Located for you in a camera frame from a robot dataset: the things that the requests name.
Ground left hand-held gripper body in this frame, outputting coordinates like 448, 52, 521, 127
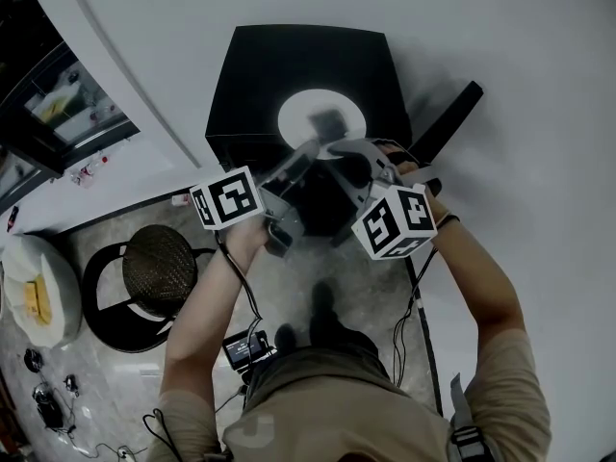
189, 165, 305, 259

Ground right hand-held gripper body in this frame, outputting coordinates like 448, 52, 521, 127
350, 167, 442, 262

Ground black cube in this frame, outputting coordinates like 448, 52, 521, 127
310, 108, 350, 141

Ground white plate with dark item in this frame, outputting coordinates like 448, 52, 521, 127
277, 89, 368, 163

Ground black mini fridge cabinet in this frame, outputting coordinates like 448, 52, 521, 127
205, 24, 485, 249

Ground person's left forearm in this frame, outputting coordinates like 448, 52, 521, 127
161, 238, 254, 394

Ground person's right forearm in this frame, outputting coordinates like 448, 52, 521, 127
430, 214, 526, 350

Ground person's left hand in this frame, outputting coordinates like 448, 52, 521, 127
224, 212, 273, 271

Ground person's right hand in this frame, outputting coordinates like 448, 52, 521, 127
378, 144, 451, 233

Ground black wicker chair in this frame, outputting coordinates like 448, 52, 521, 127
81, 223, 218, 354

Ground black shoe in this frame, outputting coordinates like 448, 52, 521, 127
273, 323, 297, 355
310, 281, 339, 336

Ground black trousers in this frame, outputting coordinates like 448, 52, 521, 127
307, 315, 387, 371

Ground white beanbag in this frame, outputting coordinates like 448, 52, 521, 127
2, 233, 83, 348

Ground black framed window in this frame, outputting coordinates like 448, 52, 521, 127
0, 0, 141, 211

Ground beige shirt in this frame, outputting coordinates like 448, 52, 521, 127
146, 327, 552, 462

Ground yellow box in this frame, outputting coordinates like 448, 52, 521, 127
23, 276, 53, 326

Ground black box device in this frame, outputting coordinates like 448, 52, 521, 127
32, 385, 64, 430

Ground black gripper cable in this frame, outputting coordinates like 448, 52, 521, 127
392, 245, 437, 387
214, 231, 265, 329

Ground black screen recorder device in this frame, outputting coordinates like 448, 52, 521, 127
222, 329, 279, 372

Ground grey shoulder strap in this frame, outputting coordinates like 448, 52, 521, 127
447, 372, 488, 462

